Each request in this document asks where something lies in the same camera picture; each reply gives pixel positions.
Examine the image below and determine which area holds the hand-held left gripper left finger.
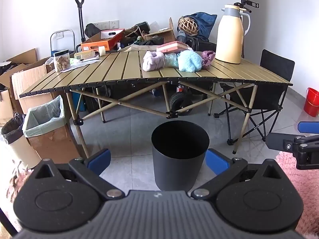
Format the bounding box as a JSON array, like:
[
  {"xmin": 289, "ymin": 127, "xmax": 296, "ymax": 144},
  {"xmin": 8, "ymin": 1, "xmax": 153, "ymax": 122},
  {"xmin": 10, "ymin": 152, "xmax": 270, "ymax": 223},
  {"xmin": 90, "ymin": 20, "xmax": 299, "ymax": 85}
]
[{"xmin": 32, "ymin": 149, "xmax": 125, "ymax": 200}]

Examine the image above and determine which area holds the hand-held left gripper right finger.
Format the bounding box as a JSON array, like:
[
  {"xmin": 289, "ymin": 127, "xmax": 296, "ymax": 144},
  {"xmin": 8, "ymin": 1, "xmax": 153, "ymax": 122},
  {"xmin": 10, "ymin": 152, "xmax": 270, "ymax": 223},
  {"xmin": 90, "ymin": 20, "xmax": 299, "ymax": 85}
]
[{"xmin": 191, "ymin": 148, "xmax": 287, "ymax": 200}]

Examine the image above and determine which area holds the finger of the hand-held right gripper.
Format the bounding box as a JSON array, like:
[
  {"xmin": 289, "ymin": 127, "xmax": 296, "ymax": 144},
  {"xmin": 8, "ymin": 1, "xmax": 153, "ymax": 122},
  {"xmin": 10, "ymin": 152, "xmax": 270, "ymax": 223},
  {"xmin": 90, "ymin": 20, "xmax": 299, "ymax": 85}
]
[
  {"xmin": 265, "ymin": 132, "xmax": 319, "ymax": 170},
  {"xmin": 298, "ymin": 121, "xmax": 319, "ymax": 132}
]

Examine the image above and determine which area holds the black trash bin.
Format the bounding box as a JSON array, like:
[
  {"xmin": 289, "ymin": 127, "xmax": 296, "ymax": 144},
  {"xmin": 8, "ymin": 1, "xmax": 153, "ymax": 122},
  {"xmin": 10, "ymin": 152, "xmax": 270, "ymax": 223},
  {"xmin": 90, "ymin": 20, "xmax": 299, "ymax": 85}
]
[{"xmin": 152, "ymin": 120, "xmax": 210, "ymax": 192}]

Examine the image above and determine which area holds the light blue fluffy cloth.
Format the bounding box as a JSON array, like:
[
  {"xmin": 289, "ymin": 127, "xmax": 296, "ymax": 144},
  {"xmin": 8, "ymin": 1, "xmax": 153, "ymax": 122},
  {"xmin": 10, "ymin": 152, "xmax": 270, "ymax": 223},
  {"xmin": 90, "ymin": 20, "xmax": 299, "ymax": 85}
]
[{"xmin": 177, "ymin": 50, "xmax": 203, "ymax": 72}]

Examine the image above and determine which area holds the lavender fluffy cloth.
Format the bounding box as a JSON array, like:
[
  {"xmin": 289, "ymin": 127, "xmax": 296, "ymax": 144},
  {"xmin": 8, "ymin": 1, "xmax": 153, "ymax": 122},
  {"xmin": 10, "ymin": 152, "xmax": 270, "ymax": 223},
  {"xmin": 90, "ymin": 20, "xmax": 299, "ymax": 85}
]
[{"xmin": 142, "ymin": 50, "xmax": 165, "ymax": 72}]

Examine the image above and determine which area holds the pink sponge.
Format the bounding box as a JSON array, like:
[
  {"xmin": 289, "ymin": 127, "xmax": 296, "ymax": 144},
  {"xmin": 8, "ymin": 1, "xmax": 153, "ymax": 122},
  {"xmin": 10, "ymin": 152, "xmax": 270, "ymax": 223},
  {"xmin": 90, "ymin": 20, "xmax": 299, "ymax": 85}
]
[{"xmin": 157, "ymin": 42, "xmax": 188, "ymax": 54}]

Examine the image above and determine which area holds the red bucket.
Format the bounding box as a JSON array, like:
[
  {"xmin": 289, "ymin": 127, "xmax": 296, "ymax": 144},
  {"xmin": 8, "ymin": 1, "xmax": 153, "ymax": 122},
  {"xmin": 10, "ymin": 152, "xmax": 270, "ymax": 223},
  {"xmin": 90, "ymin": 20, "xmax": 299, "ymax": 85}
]
[{"xmin": 303, "ymin": 87, "xmax": 319, "ymax": 117}]

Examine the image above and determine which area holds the cardboard box with green liner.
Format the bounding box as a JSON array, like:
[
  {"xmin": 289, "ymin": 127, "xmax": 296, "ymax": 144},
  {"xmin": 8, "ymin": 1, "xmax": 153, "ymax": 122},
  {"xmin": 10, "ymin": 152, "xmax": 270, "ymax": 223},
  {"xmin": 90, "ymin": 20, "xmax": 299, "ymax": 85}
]
[{"xmin": 22, "ymin": 95, "xmax": 85, "ymax": 163}]

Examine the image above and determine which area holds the pink fluffy rug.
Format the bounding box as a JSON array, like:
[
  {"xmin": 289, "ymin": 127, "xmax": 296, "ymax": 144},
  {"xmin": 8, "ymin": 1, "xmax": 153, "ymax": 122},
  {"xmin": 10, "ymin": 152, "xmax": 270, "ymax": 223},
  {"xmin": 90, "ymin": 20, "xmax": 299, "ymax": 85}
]
[{"xmin": 274, "ymin": 151, "xmax": 319, "ymax": 236}]

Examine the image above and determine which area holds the blue plastic container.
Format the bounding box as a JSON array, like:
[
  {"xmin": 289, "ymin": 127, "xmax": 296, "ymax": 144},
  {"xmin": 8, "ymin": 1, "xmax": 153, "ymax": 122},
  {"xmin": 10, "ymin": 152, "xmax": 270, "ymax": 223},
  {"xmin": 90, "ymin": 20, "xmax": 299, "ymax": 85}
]
[{"xmin": 76, "ymin": 96, "xmax": 86, "ymax": 112}]

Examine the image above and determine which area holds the black folding chair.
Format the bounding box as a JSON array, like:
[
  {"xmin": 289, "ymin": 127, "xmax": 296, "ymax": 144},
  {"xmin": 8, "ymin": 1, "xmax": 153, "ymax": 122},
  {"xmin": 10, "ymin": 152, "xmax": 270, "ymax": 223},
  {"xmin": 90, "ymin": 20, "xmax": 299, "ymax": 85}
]
[{"xmin": 213, "ymin": 49, "xmax": 296, "ymax": 146}]

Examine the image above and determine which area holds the cream bin with black bag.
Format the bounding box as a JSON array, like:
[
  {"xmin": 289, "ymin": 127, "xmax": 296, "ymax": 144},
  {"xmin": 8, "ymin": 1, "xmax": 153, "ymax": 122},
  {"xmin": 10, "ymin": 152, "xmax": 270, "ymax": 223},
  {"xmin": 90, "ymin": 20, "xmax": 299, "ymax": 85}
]
[{"xmin": 1, "ymin": 113, "xmax": 41, "ymax": 170}]

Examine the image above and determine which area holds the olive slatted folding table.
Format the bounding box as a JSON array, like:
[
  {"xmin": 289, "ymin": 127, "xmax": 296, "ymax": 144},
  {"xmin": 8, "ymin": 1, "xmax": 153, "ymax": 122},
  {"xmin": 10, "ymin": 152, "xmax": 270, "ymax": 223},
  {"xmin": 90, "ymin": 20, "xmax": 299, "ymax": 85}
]
[{"xmin": 19, "ymin": 50, "xmax": 294, "ymax": 158}]

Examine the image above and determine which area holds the printed paper sheet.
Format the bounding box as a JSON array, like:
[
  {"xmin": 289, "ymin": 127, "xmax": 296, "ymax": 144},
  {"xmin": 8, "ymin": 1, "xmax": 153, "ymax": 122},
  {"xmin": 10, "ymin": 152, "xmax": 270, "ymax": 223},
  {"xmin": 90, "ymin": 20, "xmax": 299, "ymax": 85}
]
[{"xmin": 70, "ymin": 57, "xmax": 101, "ymax": 68}]

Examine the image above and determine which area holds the purple mesh bag with ribbon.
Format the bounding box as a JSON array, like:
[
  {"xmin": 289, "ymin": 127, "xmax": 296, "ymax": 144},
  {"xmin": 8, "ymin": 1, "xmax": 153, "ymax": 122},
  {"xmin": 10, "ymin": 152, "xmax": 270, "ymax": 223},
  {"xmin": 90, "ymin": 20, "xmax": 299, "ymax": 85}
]
[{"xmin": 201, "ymin": 50, "xmax": 215, "ymax": 69}]

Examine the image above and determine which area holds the clear jar with black lid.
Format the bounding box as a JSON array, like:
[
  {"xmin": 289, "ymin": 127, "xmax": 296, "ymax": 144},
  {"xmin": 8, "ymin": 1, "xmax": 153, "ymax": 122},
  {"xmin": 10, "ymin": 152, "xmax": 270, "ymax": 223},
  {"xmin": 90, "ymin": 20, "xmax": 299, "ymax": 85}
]
[{"xmin": 53, "ymin": 50, "xmax": 71, "ymax": 72}]

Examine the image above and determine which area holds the small yellow box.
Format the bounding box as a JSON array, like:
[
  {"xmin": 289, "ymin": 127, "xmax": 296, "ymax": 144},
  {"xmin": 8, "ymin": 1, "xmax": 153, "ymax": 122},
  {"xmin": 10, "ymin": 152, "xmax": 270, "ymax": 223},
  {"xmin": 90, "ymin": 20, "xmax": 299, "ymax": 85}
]
[{"xmin": 74, "ymin": 50, "xmax": 96, "ymax": 60}]

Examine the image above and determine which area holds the large cardboard box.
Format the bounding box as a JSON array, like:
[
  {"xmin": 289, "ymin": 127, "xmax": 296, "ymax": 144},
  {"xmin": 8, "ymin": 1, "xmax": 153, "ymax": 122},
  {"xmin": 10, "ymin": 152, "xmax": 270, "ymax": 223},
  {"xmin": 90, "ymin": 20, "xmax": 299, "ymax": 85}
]
[{"xmin": 10, "ymin": 57, "xmax": 56, "ymax": 115}]

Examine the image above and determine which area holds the cream thermos jug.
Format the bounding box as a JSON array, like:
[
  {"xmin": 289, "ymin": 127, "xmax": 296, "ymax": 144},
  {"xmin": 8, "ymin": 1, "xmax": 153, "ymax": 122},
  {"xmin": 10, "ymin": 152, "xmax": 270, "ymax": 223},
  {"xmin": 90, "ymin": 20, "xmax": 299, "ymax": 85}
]
[{"xmin": 215, "ymin": 4, "xmax": 250, "ymax": 64}]

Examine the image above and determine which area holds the orange cardboard box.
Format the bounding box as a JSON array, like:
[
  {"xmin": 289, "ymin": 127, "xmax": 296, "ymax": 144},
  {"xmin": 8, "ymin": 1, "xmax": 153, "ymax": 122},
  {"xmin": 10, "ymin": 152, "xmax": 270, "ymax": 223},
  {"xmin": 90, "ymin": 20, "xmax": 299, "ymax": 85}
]
[{"xmin": 80, "ymin": 28, "xmax": 125, "ymax": 53}]

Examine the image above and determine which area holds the black suitcase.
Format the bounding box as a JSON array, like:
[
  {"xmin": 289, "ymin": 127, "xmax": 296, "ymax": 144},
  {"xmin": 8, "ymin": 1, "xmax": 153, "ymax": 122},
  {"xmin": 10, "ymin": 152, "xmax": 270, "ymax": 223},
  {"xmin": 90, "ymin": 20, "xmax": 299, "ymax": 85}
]
[{"xmin": 187, "ymin": 36, "xmax": 217, "ymax": 53}]

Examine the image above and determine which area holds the open cardboard box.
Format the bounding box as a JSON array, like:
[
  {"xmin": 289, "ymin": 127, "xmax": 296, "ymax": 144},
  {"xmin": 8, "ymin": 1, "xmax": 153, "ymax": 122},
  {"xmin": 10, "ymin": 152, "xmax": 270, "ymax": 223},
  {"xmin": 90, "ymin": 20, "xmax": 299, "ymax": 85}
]
[{"xmin": 0, "ymin": 48, "xmax": 38, "ymax": 120}]

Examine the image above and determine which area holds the brown cardboard box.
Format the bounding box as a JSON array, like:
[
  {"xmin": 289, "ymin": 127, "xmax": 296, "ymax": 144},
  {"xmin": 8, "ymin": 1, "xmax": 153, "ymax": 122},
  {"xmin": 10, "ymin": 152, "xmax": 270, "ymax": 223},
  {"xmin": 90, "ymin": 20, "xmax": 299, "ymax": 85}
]
[{"xmin": 142, "ymin": 17, "xmax": 176, "ymax": 43}]

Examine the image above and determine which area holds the blue fabric bag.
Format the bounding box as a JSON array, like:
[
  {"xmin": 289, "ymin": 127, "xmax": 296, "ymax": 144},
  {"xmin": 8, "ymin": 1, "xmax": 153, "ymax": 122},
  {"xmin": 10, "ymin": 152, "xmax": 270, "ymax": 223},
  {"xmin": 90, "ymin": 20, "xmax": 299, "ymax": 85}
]
[{"xmin": 183, "ymin": 12, "xmax": 217, "ymax": 41}]

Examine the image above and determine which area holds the wicker ball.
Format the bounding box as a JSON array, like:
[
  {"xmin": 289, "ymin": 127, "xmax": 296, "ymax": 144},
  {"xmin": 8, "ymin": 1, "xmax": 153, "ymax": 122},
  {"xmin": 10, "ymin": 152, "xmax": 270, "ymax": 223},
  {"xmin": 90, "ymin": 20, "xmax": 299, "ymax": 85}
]
[{"xmin": 178, "ymin": 17, "xmax": 198, "ymax": 35}]

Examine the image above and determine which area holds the grey metal frame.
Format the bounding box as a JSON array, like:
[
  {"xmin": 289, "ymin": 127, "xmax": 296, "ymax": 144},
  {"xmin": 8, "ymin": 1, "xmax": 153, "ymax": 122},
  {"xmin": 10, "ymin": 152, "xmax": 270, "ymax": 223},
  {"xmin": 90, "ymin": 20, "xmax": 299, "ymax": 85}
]
[{"xmin": 50, "ymin": 29, "xmax": 76, "ymax": 55}]

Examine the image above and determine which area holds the wall socket panel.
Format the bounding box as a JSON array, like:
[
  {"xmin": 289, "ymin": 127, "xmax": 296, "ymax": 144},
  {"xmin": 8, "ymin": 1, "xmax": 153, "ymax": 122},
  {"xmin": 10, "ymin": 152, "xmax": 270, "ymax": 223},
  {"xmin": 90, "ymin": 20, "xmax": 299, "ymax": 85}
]
[{"xmin": 95, "ymin": 20, "xmax": 119, "ymax": 29}]

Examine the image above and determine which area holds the black camera tripod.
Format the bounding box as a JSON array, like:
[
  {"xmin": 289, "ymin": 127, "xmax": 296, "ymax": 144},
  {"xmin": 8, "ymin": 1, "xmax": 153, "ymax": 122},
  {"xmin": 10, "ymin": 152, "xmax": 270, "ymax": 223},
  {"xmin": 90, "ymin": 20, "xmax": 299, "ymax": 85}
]
[{"xmin": 234, "ymin": 0, "xmax": 260, "ymax": 13}]

